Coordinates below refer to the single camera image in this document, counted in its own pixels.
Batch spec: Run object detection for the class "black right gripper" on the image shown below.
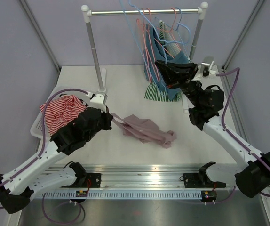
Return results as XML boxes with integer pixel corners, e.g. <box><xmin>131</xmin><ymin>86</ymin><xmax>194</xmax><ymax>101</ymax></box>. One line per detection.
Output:
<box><xmin>156</xmin><ymin>60</ymin><xmax>204</xmax><ymax>108</ymax></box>

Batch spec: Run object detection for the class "green white striped tank top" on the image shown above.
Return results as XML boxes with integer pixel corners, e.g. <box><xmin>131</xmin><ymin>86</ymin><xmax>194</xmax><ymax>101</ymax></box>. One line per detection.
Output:
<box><xmin>144</xmin><ymin>25</ymin><xmax>189</xmax><ymax>102</ymax></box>

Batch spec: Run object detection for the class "red white striped tank top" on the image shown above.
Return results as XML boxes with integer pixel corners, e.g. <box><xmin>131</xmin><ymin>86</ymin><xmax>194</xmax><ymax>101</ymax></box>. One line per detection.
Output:
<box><xmin>44</xmin><ymin>95</ymin><xmax>86</xmax><ymax>135</ymax></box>

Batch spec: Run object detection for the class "blue tank top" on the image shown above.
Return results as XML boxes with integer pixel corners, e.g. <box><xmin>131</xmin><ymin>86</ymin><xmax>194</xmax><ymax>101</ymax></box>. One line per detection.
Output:
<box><xmin>143</xmin><ymin>24</ymin><xmax>191</xmax><ymax>100</ymax></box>

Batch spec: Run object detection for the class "mauve tank top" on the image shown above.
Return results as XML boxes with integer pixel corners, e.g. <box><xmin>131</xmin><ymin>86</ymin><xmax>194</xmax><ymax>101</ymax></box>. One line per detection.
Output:
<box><xmin>112</xmin><ymin>113</ymin><xmax>177</xmax><ymax>148</ymax></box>

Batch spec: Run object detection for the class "blue wire hanger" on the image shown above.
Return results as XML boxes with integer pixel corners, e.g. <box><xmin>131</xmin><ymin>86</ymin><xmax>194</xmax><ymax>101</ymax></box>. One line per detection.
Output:
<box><xmin>161</xmin><ymin>8</ymin><xmax>191</xmax><ymax>62</ymax></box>
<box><xmin>119</xmin><ymin>0</ymin><xmax>171</xmax><ymax>92</ymax></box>

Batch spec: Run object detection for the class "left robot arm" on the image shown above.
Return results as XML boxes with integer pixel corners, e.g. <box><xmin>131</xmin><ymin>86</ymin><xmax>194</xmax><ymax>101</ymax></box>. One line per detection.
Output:
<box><xmin>0</xmin><ymin>66</ymin><xmax>193</xmax><ymax>214</ymax></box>

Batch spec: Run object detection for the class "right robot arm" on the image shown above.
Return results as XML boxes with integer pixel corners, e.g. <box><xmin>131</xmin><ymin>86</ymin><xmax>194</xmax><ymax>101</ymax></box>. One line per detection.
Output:
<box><xmin>155</xmin><ymin>61</ymin><xmax>270</xmax><ymax>198</ymax></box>

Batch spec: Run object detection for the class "white metal clothes rack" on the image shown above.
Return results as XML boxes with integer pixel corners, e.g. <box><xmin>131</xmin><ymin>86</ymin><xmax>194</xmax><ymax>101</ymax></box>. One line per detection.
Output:
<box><xmin>81</xmin><ymin>1</ymin><xmax>209</xmax><ymax>113</ymax></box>

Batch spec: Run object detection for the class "white plastic basket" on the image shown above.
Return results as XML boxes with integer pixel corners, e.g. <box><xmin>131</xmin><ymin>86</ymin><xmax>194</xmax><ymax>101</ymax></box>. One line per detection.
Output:
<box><xmin>30</xmin><ymin>112</ymin><xmax>43</xmax><ymax>139</ymax></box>

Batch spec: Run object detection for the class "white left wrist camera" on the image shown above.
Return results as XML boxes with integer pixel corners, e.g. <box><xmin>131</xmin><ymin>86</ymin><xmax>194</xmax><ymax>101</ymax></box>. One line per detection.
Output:
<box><xmin>84</xmin><ymin>92</ymin><xmax>107</xmax><ymax>112</ymax></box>

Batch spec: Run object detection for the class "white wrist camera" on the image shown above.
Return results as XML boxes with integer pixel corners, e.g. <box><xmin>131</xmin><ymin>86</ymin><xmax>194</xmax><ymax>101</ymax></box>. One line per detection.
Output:
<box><xmin>193</xmin><ymin>56</ymin><xmax>217</xmax><ymax>81</ymax></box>
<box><xmin>84</xmin><ymin>92</ymin><xmax>107</xmax><ymax>112</ymax></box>

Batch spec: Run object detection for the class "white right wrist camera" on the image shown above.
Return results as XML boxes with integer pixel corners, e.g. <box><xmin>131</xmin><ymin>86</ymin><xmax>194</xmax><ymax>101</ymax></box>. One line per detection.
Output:
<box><xmin>193</xmin><ymin>56</ymin><xmax>217</xmax><ymax>81</ymax></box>

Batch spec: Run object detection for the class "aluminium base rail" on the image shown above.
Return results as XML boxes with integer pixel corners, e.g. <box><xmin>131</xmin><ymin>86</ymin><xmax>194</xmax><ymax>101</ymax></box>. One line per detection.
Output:
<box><xmin>33</xmin><ymin>163</ymin><xmax>239</xmax><ymax>200</ymax></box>

